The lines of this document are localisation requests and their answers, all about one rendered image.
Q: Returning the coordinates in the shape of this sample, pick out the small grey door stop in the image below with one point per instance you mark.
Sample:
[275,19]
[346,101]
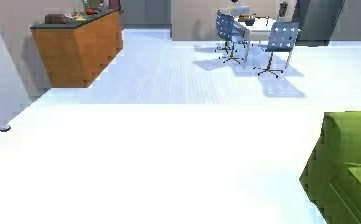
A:
[4,128]

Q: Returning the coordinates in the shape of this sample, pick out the dark grey fridge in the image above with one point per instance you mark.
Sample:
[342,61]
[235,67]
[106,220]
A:
[318,21]

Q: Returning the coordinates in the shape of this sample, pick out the white dining table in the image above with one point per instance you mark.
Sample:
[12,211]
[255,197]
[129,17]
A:
[259,27]

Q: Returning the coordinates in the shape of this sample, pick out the brown wooden counter cabinet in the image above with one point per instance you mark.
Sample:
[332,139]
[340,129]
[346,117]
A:
[74,50]

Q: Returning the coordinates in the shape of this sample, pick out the brown bread loaf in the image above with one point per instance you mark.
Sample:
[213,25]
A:
[56,18]

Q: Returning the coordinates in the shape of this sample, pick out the blue perforated office chair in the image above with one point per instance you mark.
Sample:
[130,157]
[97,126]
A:
[280,38]
[226,28]

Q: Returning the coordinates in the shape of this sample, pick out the green sofa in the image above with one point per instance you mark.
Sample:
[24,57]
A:
[346,166]

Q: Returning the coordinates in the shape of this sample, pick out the dark bowl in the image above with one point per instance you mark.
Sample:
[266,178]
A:
[250,21]

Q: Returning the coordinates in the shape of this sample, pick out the red apple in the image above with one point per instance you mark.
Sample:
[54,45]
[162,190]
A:
[89,11]

